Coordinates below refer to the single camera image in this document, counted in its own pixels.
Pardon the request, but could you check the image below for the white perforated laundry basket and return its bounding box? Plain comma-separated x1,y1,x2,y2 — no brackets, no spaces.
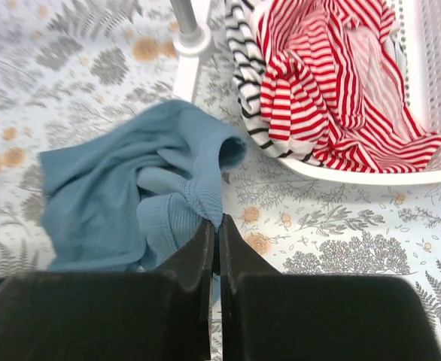
280,1,441,186

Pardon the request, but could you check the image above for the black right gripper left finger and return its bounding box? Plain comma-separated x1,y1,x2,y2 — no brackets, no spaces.
0,221,214,360

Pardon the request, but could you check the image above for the floral patterned table mat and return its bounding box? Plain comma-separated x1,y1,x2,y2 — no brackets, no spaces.
0,1,441,345

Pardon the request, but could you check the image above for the white clothes rack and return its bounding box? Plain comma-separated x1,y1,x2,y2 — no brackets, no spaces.
170,0,214,102

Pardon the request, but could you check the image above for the black white striped shirt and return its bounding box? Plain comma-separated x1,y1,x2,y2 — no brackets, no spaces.
224,1,323,167

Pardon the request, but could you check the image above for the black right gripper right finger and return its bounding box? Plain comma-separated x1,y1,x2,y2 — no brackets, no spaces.
219,215,441,361

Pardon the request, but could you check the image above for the red white striped shirt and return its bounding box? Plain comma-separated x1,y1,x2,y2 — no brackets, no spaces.
256,1,441,173

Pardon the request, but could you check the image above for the teal blue tank top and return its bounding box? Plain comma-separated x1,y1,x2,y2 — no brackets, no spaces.
38,99,248,305

